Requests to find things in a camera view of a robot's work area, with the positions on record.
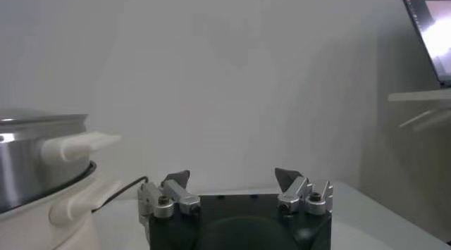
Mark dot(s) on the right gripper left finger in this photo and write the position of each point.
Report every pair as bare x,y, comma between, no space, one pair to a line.
183,198

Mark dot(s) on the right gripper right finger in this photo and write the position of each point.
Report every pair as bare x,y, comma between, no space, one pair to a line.
296,195

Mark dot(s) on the stainless steel steamer basket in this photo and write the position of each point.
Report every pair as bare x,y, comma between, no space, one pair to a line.
24,167

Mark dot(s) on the white side table with laptop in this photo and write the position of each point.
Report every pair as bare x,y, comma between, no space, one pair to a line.
419,95

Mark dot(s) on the open black laptop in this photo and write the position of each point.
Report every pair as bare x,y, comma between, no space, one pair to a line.
433,33

